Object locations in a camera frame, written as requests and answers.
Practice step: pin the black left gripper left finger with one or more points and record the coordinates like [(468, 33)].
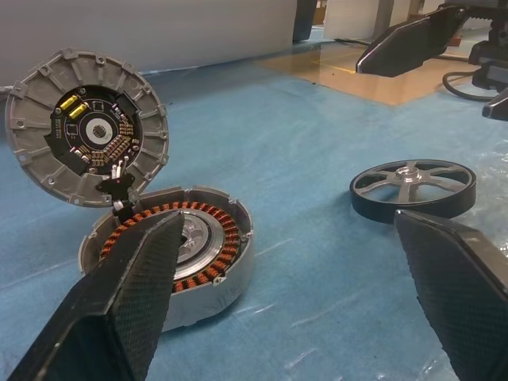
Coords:
[(131, 297)]

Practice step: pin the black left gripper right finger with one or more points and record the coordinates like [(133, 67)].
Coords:
[(456, 297)]

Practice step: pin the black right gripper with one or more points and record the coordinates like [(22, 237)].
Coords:
[(492, 59)]

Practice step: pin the grey motor housing with windings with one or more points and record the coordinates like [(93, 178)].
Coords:
[(238, 272)]

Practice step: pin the brown cardboard sheet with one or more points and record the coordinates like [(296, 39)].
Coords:
[(345, 84)]

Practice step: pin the white back panel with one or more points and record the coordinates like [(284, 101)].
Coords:
[(349, 18)]

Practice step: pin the white foam board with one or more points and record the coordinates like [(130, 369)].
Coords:
[(158, 31)]

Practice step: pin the dark grey frame post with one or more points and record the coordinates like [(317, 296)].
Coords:
[(303, 20)]

